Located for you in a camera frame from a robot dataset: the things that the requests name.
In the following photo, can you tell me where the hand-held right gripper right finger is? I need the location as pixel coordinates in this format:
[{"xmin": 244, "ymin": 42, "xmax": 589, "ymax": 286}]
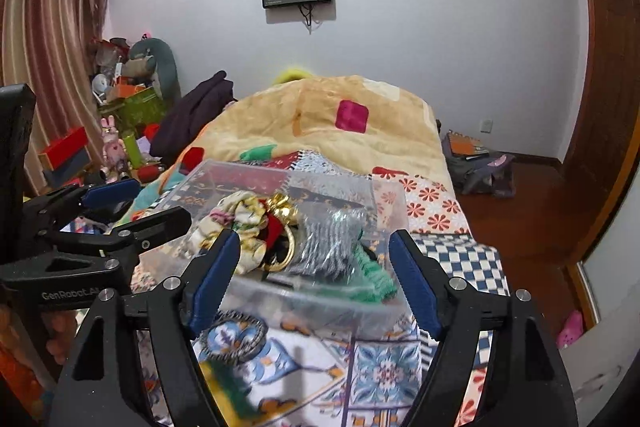
[{"xmin": 388, "ymin": 229, "xmax": 581, "ymax": 427}]

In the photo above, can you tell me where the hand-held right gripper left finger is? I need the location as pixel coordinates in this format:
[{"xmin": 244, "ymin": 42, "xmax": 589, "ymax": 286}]
[{"xmin": 50, "ymin": 229, "xmax": 242, "ymax": 427}]

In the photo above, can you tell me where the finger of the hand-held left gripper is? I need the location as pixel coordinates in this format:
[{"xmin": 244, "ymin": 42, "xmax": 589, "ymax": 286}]
[
  {"xmin": 22, "ymin": 178, "xmax": 142, "ymax": 234},
  {"xmin": 0, "ymin": 206, "xmax": 193, "ymax": 280}
]

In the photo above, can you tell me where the cream floral scrunchie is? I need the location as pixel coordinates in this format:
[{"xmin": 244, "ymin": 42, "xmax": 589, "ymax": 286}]
[{"xmin": 189, "ymin": 190, "xmax": 273, "ymax": 277}]

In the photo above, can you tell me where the clear plastic storage box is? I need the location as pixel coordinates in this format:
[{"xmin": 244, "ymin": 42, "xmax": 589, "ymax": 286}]
[{"xmin": 159, "ymin": 159, "xmax": 412, "ymax": 342}]

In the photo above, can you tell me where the person's left hand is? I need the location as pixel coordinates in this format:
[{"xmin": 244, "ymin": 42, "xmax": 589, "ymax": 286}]
[{"xmin": 42, "ymin": 304, "xmax": 90, "ymax": 364}]

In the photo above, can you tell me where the green knitted hair band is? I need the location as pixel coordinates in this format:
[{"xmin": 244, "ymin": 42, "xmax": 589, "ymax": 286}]
[{"xmin": 345, "ymin": 242, "xmax": 401, "ymax": 305}]

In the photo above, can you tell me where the pink bunny plush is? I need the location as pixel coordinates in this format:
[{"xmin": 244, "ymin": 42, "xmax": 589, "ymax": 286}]
[{"xmin": 100, "ymin": 117, "xmax": 128, "ymax": 172}]

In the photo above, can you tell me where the green bottle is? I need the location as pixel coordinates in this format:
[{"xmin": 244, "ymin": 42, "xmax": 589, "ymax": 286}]
[{"xmin": 122, "ymin": 131, "xmax": 143, "ymax": 168}]

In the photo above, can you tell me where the red grey box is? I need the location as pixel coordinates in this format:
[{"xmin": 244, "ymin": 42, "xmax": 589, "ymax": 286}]
[{"xmin": 37, "ymin": 126, "xmax": 93, "ymax": 185}]

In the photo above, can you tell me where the grey braided hair band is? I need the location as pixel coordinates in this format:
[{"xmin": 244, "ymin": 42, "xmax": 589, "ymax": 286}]
[{"xmin": 202, "ymin": 311, "xmax": 268, "ymax": 363}]

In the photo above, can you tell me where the green cardboard box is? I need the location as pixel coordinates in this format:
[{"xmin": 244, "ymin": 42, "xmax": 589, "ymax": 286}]
[{"xmin": 100, "ymin": 87, "xmax": 168, "ymax": 128}]

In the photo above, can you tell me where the gold bells red ornament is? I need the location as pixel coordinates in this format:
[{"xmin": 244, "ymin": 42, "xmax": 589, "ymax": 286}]
[{"xmin": 257, "ymin": 192, "xmax": 303, "ymax": 253}]

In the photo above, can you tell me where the striped red beige curtain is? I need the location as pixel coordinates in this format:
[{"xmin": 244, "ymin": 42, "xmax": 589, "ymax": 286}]
[{"xmin": 0, "ymin": 0, "xmax": 118, "ymax": 198}]

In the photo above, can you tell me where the white round gadget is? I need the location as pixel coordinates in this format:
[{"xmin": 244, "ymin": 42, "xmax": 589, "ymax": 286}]
[{"xmin": 91, "ymin": 73, "xmax": 112, "ymax": 100}]

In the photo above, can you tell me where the green yellow fuzzy item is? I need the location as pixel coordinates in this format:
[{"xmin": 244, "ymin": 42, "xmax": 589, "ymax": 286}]
[{"xmin": 197, "ymin": 347, "xmax": 256, "ymax": 423}]

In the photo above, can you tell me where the dark purple coat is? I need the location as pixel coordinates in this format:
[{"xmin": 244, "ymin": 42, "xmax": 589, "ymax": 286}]
[{"xmin": 149, "ymin": 70, "xmax": 238, "ymax": 165}]

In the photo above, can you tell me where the grey purple bag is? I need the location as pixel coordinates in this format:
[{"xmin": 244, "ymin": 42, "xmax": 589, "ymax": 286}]
[{"xmin": 444, "ymin": 151, "xmax": 517, "ymax": 198}]

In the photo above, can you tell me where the grey green plush toy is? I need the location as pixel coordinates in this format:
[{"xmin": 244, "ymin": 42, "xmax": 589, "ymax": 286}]
[{"xmin": 125, "ymin": 37, "xmax": 183, "ymax": 100}]

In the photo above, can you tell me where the orange spiral notebook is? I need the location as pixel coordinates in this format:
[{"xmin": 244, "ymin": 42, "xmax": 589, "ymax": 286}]
[{"xmin": 446, "ymin": 130, "xmax": 488, "ymax": 158}]

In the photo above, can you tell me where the pink slipper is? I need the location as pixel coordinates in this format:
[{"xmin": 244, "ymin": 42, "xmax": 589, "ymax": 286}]
[{"xmin": 556, "ymin": 310, "xmax": 586, "ymax": 350}]

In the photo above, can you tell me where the yellow fleece blanket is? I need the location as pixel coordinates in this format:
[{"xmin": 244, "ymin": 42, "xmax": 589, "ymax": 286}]
[{"xmin": 117, "ymin": 74, "xmax": 448, "ymax": 228}]

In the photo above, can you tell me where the white cabinet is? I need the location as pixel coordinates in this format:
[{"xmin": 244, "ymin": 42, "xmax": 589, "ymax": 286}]
[{"xmin": 565, "ymin": 217, "xmax": 640, "ymax": 427}]

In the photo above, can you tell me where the yellow plush toy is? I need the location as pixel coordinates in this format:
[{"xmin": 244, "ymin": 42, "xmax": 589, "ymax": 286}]
[{"xmin": 272, "ymin": 65, "xmax": 316, "ymax": 86}]

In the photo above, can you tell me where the brown wooden door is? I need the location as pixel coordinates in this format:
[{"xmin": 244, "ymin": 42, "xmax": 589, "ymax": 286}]
[{"xmin": 520, "ymin": 0, "xmax": 640, "ymax": 268}]

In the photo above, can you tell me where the black yellow hair ring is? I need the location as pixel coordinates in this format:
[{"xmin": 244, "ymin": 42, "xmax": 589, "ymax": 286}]
[{"xmin": 257, "ymin": 222, "xmax": 301, "ymax": 273}]

